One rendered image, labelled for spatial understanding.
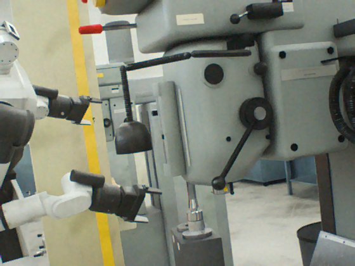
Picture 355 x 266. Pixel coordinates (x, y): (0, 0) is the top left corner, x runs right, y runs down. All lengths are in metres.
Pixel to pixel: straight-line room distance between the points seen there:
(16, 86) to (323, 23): 0.80
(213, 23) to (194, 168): 0.31
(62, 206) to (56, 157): 1.42
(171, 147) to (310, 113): 0.32
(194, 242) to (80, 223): 1.47
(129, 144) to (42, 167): 1.86
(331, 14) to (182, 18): 0.38
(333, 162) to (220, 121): 0.46
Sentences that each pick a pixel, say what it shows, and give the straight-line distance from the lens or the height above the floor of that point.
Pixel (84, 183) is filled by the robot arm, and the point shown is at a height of 1.31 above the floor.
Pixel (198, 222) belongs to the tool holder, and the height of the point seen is 1.15.
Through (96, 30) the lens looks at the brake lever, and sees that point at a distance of 1.20.
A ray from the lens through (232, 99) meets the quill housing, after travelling 1.08.
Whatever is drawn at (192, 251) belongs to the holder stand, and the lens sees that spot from 1.47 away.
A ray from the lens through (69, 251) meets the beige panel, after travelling 2.89.
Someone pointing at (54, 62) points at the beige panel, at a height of 1.83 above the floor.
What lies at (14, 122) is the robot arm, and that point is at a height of 1.51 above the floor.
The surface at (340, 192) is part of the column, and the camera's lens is 1.43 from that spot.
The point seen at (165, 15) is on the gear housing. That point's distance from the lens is 1.04.
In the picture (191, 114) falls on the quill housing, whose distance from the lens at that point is 1.07.
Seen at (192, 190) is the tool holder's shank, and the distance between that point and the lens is 1.49.
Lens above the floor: 1.49
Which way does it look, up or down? 3 degrees down
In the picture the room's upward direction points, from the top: 8 degrees counter-clockwise
